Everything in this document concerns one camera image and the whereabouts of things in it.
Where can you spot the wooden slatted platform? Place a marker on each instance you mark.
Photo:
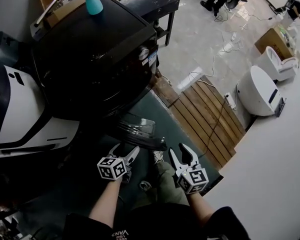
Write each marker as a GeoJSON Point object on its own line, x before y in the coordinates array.
{"type": "Point", "coordinates": [205, 114]}

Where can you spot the white toilet open lid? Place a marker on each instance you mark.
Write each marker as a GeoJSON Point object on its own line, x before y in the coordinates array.
{"type": "Point", "coordinates": [277, 62]}

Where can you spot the dark green floor mat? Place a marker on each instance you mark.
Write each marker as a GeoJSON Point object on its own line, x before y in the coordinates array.
{"type": "Point", "coordinates": [150, 109]}

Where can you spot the person's olive trousers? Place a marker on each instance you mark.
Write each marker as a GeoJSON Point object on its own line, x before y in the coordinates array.
{"type": "Point", "coordinates": [165, 184]}

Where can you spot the white black shell appliance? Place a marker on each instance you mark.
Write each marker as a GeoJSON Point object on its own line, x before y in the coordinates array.
{"type": "Point", "coordinates": [20, 104]}

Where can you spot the person's right shoe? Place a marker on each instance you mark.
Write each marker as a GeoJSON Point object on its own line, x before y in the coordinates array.
{"type": "Point", "coordinates": [158, 156]}

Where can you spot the black washing machine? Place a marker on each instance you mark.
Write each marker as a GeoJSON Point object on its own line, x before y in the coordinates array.
{"type": "Point", "coordinates": [90, 59]}

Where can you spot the person's black shirt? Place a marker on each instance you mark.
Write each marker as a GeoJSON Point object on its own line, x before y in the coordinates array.
{"type": "Point", "coordinates": [152, 224]}

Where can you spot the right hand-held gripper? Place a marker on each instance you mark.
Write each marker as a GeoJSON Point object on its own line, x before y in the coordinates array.
{"type": "Point", "coordinates": [193, 180]}

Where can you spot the white counter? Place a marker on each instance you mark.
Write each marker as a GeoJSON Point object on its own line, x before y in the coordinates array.
{"type": "Point", "coordinates": [272, 171]}

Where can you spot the teal spray bottle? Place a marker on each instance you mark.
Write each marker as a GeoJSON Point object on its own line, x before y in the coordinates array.
{"type": "Point", "coordinates": [93, 4]}

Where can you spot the grey metal box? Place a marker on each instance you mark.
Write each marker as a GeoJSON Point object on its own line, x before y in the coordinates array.
{"type": "Point", "coordinates": [38, 31]}

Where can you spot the white power strip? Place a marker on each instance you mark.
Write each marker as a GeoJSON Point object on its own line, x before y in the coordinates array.
{"type": "Point", "coordinates": [233, 37]}
{"type": "Point", "coordinates": [230, 100]}

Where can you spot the person's shoe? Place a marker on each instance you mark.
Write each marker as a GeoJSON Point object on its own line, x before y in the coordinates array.
{"type": "Point", "coordinates": [145, 186]}
{"type": "Point", "coordinates": [158, 156]}

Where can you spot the person's left shoe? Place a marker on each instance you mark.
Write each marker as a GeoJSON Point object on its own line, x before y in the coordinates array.
{"type": "Point", "coordinates": [145, 186]}

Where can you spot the metal tube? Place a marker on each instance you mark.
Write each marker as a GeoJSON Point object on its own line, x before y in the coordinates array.
{"type": "Point", "coordinates": [46, 12]}

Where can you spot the black table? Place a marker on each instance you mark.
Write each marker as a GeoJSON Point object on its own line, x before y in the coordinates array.
{"type": "Point", "coordinates": [155, 1]}

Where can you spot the person's left forearm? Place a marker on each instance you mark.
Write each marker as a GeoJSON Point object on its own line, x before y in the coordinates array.
{"type": "Point", "coordinates": [107, 201]}

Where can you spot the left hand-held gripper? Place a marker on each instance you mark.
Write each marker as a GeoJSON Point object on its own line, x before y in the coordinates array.
{"type": "Point", "coordinates": [112, 170]}

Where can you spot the person's right forearm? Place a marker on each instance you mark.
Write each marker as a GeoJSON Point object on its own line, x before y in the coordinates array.
{"type": "Point", "coordinates": [201, 209]}

